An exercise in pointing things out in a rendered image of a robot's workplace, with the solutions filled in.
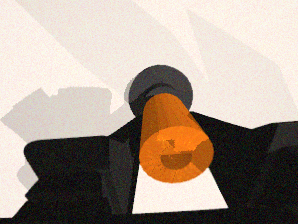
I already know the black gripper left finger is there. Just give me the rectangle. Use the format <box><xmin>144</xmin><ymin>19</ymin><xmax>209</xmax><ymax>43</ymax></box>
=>
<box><xmin>23</xmin><ymin>115</ymin><xmax>143</xmax><ymax>215</ymax></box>

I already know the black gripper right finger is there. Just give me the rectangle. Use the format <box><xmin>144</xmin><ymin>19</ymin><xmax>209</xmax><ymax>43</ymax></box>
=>
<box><xmin>189</xmin><ymin>111</ymin><xmax>298</xmax><ymax>208</ymax></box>

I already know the orange knob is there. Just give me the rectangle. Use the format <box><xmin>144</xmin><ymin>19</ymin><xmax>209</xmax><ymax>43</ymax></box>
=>
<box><xmin>139</xmin><ymin>93</ymin><xmax>214</xmax><ymax>184</ymax></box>

